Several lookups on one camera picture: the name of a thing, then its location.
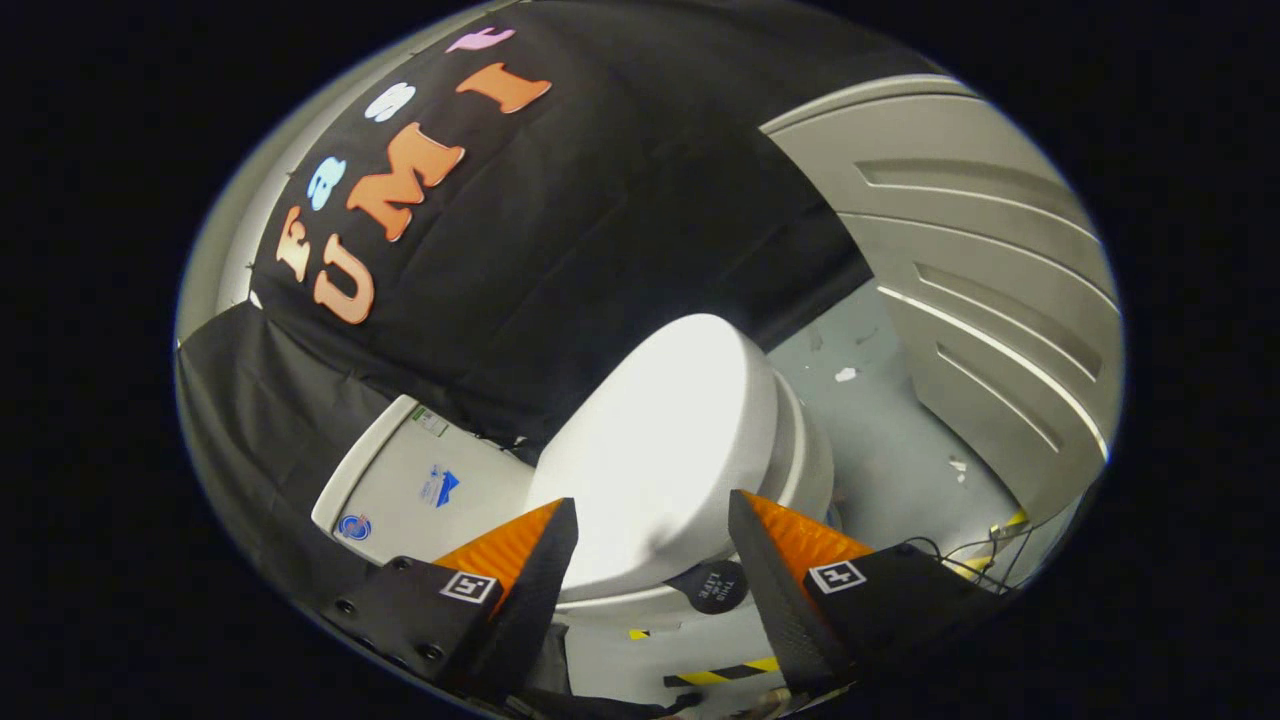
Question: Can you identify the white toilet with tank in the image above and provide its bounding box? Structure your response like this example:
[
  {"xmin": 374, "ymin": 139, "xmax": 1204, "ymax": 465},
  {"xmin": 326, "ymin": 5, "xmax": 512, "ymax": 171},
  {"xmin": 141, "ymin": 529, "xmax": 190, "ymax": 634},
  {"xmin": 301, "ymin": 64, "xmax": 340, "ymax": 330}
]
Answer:
[{"xmin": 310, "ymin": 365, "xmax": 836, "ymax": 716}]

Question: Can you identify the yellow black floor tape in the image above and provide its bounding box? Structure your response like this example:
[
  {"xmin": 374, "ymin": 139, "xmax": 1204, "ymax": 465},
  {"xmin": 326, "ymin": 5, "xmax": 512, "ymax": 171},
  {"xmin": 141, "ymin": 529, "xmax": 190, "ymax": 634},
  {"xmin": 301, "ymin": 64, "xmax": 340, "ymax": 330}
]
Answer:
[{"xmin": 663, "ymin": 655, "xmax": 781, "ymax": 689}]

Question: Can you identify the black backdrop cloth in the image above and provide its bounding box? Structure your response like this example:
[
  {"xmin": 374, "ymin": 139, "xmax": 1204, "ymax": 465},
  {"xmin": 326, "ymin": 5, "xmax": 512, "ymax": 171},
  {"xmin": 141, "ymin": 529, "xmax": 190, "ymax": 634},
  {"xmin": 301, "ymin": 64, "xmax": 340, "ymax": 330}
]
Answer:
[{"xmin": 175, "ymin": 0, "xmax": 921, "ymax": 621}]

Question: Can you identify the white toilet lid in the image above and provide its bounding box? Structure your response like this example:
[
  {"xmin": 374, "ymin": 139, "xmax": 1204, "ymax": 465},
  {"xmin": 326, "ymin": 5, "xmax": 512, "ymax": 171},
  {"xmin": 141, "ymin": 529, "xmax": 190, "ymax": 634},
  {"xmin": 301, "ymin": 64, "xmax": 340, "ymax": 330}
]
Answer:
[{"xmin": 525, "ymin": 313, "xmax": 781, "ymax": 604}]

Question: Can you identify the white drawer cabinet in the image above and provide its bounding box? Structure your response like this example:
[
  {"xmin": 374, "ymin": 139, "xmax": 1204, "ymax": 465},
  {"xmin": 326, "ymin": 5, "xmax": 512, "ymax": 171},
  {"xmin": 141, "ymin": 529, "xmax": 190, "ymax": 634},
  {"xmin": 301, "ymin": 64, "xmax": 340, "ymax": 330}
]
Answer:
[{"xmin": 760, "ymin": 75, "xmax": 1123, "ymax": 526}]

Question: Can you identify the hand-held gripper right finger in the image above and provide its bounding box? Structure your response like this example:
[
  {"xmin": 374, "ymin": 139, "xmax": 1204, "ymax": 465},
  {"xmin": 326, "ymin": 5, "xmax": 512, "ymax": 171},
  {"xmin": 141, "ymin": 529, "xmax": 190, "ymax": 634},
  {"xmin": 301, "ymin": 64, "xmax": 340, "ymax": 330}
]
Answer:
[{"xmin": 727, "ymin": 489, "xmax": 1011, "ymax": 698}]

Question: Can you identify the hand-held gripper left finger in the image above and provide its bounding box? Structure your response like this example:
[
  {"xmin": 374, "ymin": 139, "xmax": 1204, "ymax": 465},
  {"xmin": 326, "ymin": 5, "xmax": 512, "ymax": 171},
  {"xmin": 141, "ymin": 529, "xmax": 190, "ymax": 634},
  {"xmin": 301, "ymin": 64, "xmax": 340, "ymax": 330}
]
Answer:
[{"xmin": 320, "ymin": 497, "xmax": 581, "ymax": 701}]

